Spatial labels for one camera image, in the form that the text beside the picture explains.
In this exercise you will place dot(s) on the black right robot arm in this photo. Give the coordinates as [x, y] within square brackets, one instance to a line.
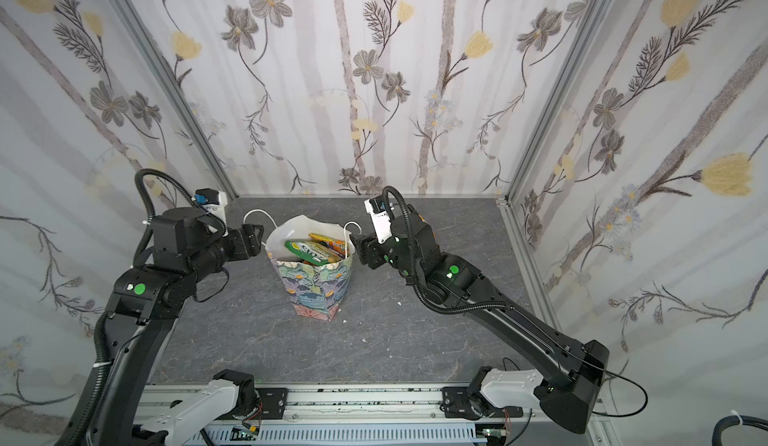
[567, 375]

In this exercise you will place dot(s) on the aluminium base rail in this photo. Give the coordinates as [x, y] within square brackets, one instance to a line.
[388, 414]

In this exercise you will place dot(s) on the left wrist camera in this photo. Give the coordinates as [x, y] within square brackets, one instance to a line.
[213, 201]

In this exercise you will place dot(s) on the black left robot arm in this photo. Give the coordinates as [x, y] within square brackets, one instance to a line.
[178, 249]

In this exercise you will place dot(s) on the orange fruit snack packet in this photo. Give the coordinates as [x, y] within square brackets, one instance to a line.
[339, 247]

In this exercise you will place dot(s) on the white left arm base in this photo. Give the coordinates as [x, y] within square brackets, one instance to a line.
[230, 393]

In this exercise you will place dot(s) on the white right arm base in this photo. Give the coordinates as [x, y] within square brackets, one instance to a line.
[494, 389]

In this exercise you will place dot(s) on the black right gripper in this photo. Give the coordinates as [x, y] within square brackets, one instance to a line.
[370, 253]

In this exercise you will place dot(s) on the floral white paper bag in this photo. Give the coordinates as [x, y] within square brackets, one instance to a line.
[314, 291]

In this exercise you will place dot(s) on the green snack packet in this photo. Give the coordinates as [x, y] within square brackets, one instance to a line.
[312, 252]

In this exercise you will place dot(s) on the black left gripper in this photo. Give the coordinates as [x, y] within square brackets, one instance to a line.
[245, 242]

